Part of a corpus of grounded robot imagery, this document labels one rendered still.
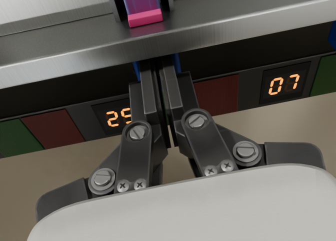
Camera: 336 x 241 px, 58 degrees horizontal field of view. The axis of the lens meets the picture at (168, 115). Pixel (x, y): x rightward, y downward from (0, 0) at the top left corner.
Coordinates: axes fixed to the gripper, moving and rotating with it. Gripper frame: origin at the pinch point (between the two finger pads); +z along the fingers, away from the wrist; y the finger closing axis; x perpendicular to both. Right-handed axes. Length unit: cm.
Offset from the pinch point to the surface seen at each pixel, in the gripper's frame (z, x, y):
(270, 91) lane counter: 3.4, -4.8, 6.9
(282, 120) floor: 41, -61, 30
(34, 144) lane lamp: 3.4, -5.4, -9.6
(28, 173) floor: 40, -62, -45
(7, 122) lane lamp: 3.4, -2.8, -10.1
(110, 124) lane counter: 3.4, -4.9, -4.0
